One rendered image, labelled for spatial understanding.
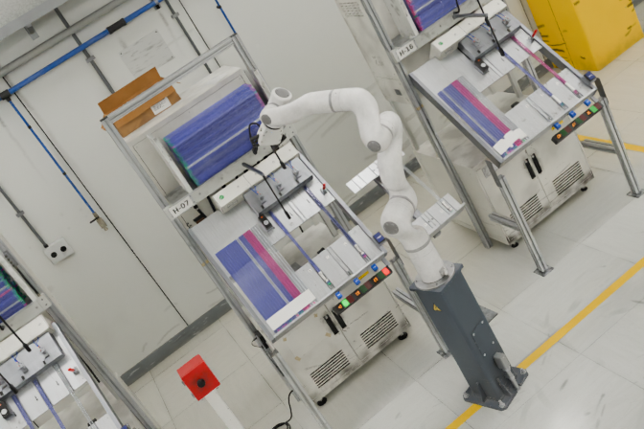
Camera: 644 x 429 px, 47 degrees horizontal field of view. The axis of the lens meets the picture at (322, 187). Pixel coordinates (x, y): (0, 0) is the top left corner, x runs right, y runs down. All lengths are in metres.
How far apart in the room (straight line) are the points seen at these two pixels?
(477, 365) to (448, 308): 0.35
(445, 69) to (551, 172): 0.91
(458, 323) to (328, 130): 2.55
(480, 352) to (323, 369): 0.97
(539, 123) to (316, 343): 1.64
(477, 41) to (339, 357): 1.85
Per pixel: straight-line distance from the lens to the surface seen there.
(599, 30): 6.15
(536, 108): 4.06
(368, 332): 4.08
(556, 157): 4.49
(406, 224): 3.02
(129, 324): 5.42
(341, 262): 3.58
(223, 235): 3.70
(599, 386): 3.52
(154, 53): 5.06
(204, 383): 3.60
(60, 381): 3.69
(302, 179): 3.70
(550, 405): 3.53
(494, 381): 3.56
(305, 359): 3.97
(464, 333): 3.35
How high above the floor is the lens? 2.47
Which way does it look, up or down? 22 degrees down
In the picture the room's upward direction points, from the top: 31 degrees counter-clockwise
